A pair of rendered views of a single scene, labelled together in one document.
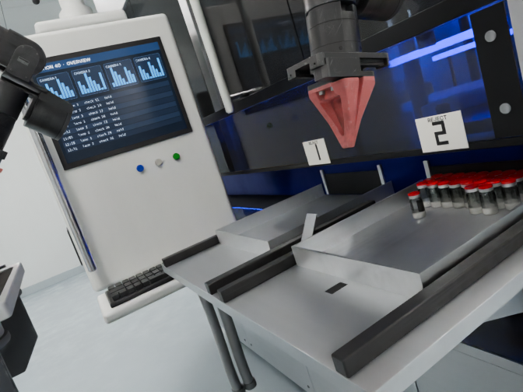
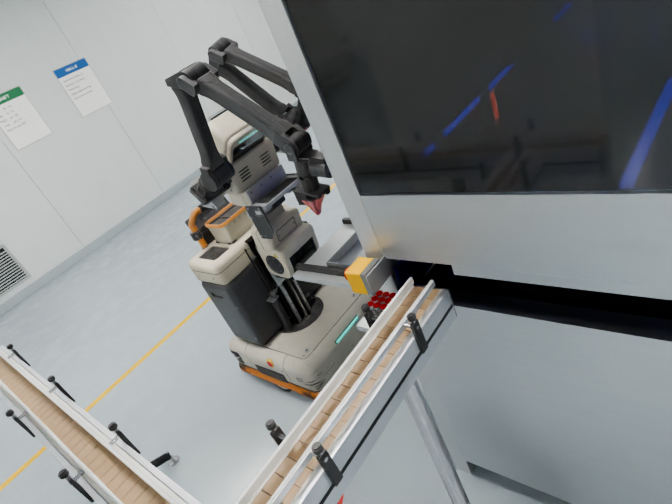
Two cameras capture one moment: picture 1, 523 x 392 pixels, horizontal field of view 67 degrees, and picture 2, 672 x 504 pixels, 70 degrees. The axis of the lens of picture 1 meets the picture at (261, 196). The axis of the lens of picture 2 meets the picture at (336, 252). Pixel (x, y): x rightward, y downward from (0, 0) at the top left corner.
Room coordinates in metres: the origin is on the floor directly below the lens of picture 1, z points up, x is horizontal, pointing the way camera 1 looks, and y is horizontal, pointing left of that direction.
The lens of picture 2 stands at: (0.15, -1.49, 1.69)
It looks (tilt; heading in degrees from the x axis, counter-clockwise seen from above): 29 degrees down; 78
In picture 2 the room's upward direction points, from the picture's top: 25 degrees counter-clockwise
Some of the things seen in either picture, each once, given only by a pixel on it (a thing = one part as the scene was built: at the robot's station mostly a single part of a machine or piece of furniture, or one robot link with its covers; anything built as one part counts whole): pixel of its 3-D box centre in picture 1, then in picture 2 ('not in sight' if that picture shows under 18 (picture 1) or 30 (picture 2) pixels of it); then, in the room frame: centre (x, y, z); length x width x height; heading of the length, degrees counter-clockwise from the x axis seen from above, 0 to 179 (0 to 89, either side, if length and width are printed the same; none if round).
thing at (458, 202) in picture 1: (463, 194); not in sight; (0.65, -0.33, 0.90); 0.18 x 0.02 x 0.05; 27
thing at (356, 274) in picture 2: not in sight; (365, 275); (0.43, -0.45, 0.99); 0.08 x 0.07 x 0.07; 117
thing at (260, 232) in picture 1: (301, 213); not in sight; (0.90, -0.08, 0.90); 0.34 x 0.26 x 0.04; 117
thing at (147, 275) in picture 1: (177, 265); not in sight; (1.09, 0.29, 0.82); 0.40 x 0.14 x 0.02; 115
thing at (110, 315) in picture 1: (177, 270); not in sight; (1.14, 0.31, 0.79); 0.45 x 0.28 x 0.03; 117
